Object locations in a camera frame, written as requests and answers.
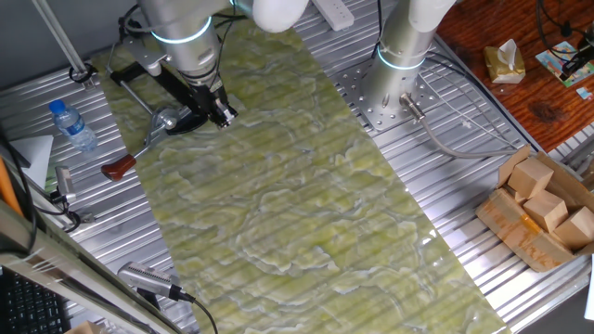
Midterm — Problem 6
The colourful picture card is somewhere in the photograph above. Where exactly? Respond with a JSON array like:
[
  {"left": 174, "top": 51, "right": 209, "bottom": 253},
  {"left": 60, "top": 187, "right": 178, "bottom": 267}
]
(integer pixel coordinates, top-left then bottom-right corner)
[{"left": 535, "top": 40, "right": 594, "bottom": 88}]

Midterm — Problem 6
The brown wooden desk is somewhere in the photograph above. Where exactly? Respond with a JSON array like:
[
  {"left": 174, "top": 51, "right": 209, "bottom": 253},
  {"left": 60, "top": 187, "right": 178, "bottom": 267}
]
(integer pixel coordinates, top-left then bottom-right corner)
[{"left": 435, "top": 0, "right": 594, "bottom": 154}]

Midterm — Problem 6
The white paper sheet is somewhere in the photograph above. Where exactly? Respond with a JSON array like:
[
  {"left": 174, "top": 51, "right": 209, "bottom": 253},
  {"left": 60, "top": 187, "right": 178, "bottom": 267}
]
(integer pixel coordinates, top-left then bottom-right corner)
[{"left": 8, "top": 134, "right": 55, "bottom": 189}]

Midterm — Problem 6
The brown cardboard box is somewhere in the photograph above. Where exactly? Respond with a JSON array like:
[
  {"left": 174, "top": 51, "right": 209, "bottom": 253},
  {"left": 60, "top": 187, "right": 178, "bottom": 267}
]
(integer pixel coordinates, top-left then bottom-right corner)
[{"left": 474, "top": 144, "right": 594, "bottom": 274}]

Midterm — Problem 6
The green marble pattern mat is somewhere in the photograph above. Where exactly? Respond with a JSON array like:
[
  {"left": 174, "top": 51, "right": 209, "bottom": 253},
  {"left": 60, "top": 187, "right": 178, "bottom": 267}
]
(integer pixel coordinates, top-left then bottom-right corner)
[{"left": 90, "top": 0, "right": 514, "bottom": 334}]

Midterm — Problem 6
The black keyboard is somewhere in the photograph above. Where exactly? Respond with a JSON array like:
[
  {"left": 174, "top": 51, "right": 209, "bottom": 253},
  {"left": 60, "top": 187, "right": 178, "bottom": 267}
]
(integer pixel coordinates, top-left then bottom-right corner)
[{"left": 0, "top": 268, "right": 71, "bottom": 334}]

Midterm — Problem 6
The wooden cube block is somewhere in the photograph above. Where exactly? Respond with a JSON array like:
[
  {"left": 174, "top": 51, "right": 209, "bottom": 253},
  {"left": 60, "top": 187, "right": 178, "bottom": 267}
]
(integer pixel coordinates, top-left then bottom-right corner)
[
  {"left": 552, "top": 206, "right": 594, "bottom": 251},
  {"left": 523, "top": 188, "right": 570, "bottom": 234},
  {"left": 507, "top": 157, "right": 555, "bottom": 200}
]

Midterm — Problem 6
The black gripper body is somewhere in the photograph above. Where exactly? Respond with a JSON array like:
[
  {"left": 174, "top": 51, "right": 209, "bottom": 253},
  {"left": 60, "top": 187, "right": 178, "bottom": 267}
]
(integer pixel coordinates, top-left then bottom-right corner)
[{"left": 187, "top": 76, "right": 231, "bottom": 120}]

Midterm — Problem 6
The black webcam cable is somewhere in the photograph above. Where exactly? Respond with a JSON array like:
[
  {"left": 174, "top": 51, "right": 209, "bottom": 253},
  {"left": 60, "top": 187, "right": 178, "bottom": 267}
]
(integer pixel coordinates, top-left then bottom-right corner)
[{"left": 34, "top": 199, "right": 97, "bottom": 233}]

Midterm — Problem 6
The black depth camera cable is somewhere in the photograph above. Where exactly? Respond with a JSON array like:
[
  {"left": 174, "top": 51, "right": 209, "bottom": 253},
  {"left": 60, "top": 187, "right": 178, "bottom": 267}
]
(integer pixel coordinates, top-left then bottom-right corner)
[{"left": 185, "top": 291, "right": 220, "bottom": 334}]

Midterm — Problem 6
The white power strip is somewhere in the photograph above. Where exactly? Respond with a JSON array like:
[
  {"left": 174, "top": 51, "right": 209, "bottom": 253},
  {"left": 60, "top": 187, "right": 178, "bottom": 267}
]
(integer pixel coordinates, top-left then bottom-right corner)
[{"left": 310, "top": 0, "right": 356, "bottom": 32}]

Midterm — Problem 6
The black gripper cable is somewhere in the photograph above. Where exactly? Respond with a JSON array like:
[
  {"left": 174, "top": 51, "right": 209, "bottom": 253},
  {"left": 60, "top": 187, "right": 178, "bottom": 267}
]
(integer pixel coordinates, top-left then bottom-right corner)
[{"left": 203, "top": 11, "right": 250, "bottom": 94}]

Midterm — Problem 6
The grey aluminium frame beam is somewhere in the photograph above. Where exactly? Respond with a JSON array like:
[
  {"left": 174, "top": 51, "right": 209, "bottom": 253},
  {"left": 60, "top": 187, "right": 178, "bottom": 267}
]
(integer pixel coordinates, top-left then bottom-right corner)
[{"left": 0, "top": 199, "right": 187, "bottom": 334}]

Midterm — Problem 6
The large wooden block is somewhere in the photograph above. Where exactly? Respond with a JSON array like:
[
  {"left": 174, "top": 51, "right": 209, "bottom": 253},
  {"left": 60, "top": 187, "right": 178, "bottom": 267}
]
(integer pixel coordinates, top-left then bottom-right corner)
[{"left": 64, "top": 319, "right": 104, "bottom": 334}]

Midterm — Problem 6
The white stand rod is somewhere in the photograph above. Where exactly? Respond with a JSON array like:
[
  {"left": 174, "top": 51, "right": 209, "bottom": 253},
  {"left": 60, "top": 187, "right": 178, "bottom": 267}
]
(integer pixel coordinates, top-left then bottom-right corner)
[{"left": 31, "top": 0, "right": 90, "bottom": 80}]

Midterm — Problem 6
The silver lever with red handle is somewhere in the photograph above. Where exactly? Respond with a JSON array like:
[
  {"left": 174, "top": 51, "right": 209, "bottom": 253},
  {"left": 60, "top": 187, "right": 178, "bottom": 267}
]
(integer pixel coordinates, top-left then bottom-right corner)
[{"left": 100, "top": 105, "right": 183, "bottom": 182}]

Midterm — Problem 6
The black cable on desk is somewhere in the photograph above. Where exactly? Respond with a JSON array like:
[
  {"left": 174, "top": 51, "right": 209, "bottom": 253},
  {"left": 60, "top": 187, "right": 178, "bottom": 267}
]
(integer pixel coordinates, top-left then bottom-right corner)
[{"left": 536, "top": 0, "right": 575, "bottom": 61}]

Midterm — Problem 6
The orange rod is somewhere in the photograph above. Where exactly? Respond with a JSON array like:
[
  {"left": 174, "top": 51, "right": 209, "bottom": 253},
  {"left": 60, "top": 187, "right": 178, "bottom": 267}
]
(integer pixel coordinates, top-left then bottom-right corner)
[{"left": 0, "top": 156, "right": 23, "bottom": 217}]

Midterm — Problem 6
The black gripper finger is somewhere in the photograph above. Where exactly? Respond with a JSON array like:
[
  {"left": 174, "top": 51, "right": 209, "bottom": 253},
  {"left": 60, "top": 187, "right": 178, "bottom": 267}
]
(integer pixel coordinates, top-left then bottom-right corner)
[
  {"left": 220, "top": 99, "right": 239, "bottom": 127},
  {"left": 208, "top": 104, "right": 228, "bottom": 129}
]

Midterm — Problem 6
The grey cable with metal connector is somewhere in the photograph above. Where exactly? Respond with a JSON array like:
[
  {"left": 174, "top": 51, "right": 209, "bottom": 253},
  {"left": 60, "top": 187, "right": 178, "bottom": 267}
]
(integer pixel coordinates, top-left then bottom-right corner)
[{"left": 398, "top": 92, "right": 519, "bottom": 160}]

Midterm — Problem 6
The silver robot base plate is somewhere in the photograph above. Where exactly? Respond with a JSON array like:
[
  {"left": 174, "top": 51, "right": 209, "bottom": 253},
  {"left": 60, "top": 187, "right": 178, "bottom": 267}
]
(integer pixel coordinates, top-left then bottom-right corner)
[{"left": 332, "top": 58, "right": 442, "bottom": 133}]

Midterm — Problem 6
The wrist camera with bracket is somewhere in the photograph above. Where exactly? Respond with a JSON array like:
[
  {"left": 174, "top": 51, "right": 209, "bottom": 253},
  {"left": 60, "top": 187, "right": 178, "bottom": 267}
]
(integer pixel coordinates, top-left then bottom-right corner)
[{"left": 118, "top": 18, "right": 171, "bottom": 78}]

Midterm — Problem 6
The white board edge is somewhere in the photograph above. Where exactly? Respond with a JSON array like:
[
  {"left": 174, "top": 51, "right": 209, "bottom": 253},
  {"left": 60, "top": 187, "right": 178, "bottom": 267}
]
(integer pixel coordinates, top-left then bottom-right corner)
[{"left": 583, "top": 266, "right": 594, "bottom": 322}]

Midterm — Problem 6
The clear water bottle blue label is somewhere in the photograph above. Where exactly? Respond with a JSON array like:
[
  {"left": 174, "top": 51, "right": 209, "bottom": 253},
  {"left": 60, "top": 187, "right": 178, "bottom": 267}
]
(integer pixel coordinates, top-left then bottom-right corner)
[{"left": 48, "top": 98, "right": 98, "bottom": 153}]

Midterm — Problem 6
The black clip mount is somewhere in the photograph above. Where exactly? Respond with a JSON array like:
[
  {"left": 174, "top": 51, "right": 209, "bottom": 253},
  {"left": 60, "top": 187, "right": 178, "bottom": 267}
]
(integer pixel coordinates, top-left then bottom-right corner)
[{"left": 559, "top": 22, "right": 594, "bottom": 83}]

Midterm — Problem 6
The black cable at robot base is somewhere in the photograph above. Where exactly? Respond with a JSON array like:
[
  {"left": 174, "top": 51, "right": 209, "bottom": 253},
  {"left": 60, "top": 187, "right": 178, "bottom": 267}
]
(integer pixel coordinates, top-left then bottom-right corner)
[{"left": 370, "top": 0, "right": 386, "bottom": 60}]

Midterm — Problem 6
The silver depth camera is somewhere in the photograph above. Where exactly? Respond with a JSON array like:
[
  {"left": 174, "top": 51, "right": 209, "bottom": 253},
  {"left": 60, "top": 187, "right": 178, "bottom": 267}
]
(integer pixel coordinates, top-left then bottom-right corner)
[{"left": 117, "top": 261, "right": 196, "bottom": 303}]

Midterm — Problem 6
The yellow tissue pack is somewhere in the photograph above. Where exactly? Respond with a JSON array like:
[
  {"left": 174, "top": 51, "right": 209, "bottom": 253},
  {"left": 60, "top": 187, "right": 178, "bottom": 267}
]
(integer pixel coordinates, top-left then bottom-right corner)
[{"left": 483, "top": 38, "right": 527, "bottom": 85}]

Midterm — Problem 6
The thin white wire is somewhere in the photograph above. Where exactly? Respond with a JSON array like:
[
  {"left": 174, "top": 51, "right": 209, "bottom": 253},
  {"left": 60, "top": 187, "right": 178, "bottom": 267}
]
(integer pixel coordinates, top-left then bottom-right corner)
[{"left": 417, "top": 73, "right": 516, "bottom": 149}]

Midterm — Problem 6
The tiny wooden block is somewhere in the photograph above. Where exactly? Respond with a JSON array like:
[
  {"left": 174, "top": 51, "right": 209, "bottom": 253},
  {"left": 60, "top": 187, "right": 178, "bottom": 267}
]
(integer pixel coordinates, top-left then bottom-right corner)
[{"left": 503, "top": 185, "right": 528, "bottom": 205}]

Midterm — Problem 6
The black C-clamp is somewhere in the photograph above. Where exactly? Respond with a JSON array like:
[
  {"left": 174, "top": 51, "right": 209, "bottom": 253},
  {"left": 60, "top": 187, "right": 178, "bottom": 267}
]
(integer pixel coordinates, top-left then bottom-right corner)
[{"left": 110, "top": 59, "right": 210, "bottom": 136}]

